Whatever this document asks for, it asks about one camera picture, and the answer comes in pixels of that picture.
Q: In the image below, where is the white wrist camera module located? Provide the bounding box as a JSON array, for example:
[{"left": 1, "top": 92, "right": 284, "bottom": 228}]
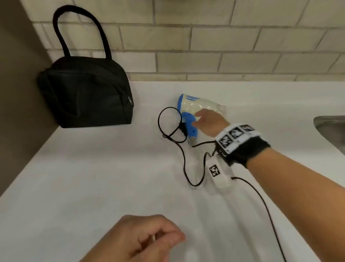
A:
[{"left": 206, "top": 158, "right": 232, "bottom": 189}]

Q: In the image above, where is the person's left hand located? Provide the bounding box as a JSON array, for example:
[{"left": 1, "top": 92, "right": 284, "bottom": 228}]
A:
[{"left": 80, "top": 214, "right": 187, "bottom": 262}]

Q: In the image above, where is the stainless steel sink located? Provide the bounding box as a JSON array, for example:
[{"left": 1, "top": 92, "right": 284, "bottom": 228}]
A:
[{"left": 313, "top": 115, "right": 345, "bottom": 156}]

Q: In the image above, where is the black hair dryer cord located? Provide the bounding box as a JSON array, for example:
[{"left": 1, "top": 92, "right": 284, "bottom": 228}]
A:
[{"left": 158, "top": 107, "right": 218, "bottom": 187}]

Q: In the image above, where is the person's right hand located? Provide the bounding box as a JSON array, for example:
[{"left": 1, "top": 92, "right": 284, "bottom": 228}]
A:
[{"left": 192, "top": 109, "right": 230, "bottom": 137}]

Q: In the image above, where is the person's right forearm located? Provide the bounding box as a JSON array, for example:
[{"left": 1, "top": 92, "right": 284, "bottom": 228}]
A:
[{"left": 246, "top": 147, "right": 345, "bottom": 262}]

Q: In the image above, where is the black fabric handbag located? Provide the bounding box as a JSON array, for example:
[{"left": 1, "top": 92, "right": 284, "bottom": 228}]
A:
[{"left": 36, "top": 5, "right": 134, "bottom": 128}]

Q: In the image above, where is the marker-covered wrist band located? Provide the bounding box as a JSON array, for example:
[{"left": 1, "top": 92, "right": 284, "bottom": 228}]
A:
[{"left": 215, "top": 124, "right": 271, "bottom": 168}]

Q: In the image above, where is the white and blue hair dryer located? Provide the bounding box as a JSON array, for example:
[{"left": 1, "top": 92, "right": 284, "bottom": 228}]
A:
[{"left": 177, "top": 93, "right": 226, "bottom": 145}]

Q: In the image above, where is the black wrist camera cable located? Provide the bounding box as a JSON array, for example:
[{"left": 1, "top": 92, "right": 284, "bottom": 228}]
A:
[{"left": 231, "top": 177, "right": 287, "bottom": 262}]

